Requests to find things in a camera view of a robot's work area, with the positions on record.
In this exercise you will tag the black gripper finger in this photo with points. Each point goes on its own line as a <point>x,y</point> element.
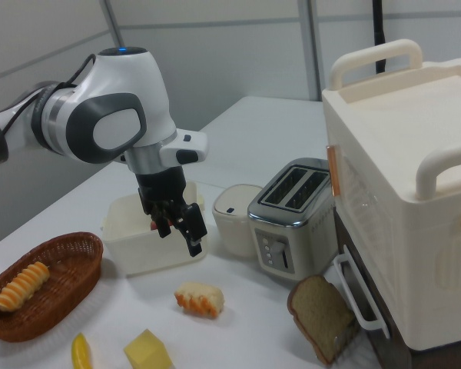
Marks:
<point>163,225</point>
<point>194,230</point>

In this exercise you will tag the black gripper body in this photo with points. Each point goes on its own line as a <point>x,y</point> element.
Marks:
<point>161,184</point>

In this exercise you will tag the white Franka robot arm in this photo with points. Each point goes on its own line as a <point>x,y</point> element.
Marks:
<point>111,96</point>

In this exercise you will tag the yellow cube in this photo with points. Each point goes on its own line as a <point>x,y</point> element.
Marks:
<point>146,351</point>

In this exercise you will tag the white plastic storage bin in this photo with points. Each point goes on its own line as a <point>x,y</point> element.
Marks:
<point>150,253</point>

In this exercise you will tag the small white lidded bin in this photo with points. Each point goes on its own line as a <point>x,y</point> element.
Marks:
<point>232,227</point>

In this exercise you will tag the short twisted bread roll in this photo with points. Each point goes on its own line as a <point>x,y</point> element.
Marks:
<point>199,298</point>

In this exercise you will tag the cream and silver toaster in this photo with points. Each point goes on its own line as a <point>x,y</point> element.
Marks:
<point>292,234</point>

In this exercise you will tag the brown wicker basket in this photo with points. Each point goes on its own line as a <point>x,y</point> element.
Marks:
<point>73,269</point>

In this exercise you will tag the brown bread slice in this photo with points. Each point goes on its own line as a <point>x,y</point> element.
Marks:
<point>319,311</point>

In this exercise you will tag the yellow banana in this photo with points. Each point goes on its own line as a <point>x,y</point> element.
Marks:
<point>82,351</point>

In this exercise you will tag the long twisted bread roll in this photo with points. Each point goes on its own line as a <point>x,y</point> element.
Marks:
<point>21,286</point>

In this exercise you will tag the cream toy cabinet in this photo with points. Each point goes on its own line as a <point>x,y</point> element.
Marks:
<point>407,173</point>

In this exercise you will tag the black pole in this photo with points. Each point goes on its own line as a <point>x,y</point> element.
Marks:
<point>378,34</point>

